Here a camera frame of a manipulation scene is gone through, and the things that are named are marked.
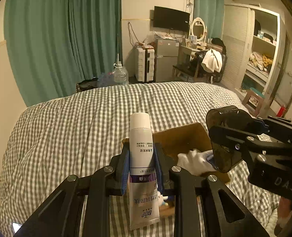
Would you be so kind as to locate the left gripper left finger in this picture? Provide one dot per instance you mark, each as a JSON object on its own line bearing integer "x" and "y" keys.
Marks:
{"x": 81, "y": 206}

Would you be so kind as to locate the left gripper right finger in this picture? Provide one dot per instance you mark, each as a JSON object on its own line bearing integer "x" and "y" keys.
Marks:
{"x": 203, "y": 206}

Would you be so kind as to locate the white toothpaste tube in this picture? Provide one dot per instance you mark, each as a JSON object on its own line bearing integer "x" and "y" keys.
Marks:
{"x": 143, "y": 194}

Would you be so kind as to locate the right human hand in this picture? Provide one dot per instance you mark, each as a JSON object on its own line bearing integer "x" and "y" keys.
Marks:
{"x": 284, "y": 213}

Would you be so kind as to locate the smartphone with lit screen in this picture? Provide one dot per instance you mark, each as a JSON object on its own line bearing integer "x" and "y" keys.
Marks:
{"x": 16, "y": 227}

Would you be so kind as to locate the small wooden stool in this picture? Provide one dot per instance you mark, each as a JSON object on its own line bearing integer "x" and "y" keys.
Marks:
{"x": 253, "y": 101}

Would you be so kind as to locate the grey pouch in box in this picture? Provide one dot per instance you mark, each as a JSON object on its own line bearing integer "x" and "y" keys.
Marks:
{"x": 195, "y": 162}

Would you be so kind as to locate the white toy teal top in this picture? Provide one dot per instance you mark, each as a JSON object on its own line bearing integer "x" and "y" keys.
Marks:
{"x": 162, "y": 200}

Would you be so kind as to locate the checkered bed duvet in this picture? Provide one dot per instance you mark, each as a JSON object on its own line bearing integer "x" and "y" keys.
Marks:
{"x": 80, "y": 134}

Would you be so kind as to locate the cardboard box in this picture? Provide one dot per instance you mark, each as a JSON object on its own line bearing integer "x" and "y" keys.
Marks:
{"x": 179, "y": 140}

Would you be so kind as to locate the black chair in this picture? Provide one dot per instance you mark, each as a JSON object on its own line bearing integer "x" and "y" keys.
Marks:
{"x": 218, "y": 45}

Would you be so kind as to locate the white garment on chair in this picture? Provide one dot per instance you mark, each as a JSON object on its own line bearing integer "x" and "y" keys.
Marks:
{"x": 212, "y": 61}

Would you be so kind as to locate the white wardrobe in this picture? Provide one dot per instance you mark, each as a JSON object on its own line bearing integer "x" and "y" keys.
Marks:
{"x": 255, "y": 40}

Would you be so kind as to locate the vanity desk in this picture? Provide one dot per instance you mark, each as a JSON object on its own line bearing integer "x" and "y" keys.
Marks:
{"x": 187, "y": 68}

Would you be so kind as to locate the round white vanity mirror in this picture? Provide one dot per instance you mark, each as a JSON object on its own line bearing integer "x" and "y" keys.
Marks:
{"x": 198, "y": 31}

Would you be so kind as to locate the grey mini fridge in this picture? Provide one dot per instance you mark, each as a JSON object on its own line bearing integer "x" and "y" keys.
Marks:
{"x": 166, "y": 57}

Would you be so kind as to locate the large water bottle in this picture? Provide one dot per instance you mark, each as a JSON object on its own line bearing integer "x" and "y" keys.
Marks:
{"x": 119, "y": 73}

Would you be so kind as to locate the white suitcase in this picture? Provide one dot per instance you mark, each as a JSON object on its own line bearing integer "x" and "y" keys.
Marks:
{"x": 144, "y": 63}

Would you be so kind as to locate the green curtain right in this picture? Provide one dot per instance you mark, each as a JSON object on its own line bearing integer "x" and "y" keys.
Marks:
{"x": 211, "y": 12}

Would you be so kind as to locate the green curtain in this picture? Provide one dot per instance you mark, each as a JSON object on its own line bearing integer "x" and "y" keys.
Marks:
{"x": 211, "y": 12}
{"x": 54, "y": 44}

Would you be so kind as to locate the green curtain left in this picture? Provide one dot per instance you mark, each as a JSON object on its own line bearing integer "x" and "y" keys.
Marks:
{"x": 54, "y": 44}

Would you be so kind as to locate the black wall television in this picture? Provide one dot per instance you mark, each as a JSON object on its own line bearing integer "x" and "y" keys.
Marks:
{"x": 171, "y": 19}

